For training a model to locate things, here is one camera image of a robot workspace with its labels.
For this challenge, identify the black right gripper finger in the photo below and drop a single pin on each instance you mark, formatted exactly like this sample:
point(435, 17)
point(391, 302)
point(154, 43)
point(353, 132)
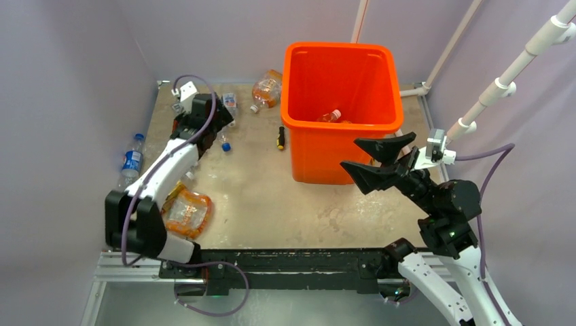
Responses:
point(387, 150)
point(371, 178)

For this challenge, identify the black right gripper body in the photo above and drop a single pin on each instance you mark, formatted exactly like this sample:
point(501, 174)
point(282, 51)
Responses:
point(411, 180)

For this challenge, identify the large clear plastic bottle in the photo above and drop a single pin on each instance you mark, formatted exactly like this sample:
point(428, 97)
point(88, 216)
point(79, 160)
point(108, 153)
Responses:
point(334, 116)

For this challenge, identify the orange plastic bin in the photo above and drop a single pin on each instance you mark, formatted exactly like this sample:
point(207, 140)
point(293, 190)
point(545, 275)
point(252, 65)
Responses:
point(358, 79)

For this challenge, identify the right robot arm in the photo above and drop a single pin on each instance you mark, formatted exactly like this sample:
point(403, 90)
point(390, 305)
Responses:
point(473, 299)

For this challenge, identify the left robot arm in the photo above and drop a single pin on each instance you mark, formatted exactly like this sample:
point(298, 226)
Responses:
point(133, 221)

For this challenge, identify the orange bottle behind bin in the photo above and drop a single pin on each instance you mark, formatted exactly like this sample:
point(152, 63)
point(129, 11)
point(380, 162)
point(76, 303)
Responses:
point(266, 92)

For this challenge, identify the yellow black screwdriver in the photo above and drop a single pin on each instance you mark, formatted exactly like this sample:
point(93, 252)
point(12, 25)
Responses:
point(280, 141)

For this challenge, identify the small label clear bottle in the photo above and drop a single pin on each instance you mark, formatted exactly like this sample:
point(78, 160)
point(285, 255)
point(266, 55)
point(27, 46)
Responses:
point(230, 102)

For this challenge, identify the crushed orange label bottle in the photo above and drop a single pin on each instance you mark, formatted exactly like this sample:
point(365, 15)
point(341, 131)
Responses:
point(189, 215)

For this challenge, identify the pepsi label bottle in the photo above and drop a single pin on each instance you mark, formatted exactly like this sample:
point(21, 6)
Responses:
point(133, 159)

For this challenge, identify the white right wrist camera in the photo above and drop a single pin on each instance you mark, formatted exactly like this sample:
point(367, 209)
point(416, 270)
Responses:
point(435, 152)

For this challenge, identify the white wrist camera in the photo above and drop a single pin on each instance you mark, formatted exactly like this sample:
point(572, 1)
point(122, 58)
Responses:
point(435, 152)
point(185, 94)

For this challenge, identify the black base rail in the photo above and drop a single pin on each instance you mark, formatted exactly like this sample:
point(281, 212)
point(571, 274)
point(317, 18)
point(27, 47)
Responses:
point(350, 269)

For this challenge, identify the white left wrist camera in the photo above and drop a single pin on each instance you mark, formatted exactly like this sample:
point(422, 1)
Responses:
point(185, 94)

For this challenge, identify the white pvc pipe frame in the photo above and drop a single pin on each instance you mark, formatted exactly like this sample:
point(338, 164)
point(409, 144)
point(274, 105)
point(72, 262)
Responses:
point(458, 47)

